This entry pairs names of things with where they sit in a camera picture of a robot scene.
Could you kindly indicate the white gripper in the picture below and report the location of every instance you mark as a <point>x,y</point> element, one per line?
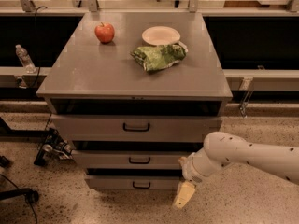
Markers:
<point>191,172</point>

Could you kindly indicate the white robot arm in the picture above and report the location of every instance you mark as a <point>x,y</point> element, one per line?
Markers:
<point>221,150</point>

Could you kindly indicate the grey metal drawer cabinet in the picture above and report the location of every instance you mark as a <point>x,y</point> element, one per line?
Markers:
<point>89,71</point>

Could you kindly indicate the grey top drawer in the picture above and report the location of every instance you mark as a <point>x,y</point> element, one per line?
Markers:
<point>138,121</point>

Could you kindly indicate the green chip bag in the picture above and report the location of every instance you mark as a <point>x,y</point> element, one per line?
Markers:
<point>161,57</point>

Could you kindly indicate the black tool pile on floor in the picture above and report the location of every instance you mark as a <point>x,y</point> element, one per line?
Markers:
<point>55,146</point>

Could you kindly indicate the black chair leg with caster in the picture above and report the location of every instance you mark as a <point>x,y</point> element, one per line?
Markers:
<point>31,196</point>

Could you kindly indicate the white plate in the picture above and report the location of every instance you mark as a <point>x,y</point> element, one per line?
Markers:
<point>161,35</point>

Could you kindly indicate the red apple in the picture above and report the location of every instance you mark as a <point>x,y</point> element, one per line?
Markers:
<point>104,32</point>

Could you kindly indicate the clear plastic water bottle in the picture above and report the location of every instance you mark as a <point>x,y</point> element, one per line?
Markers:
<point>25,59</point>

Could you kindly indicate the metal clamp bracket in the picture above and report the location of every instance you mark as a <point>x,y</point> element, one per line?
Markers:
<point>247,87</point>

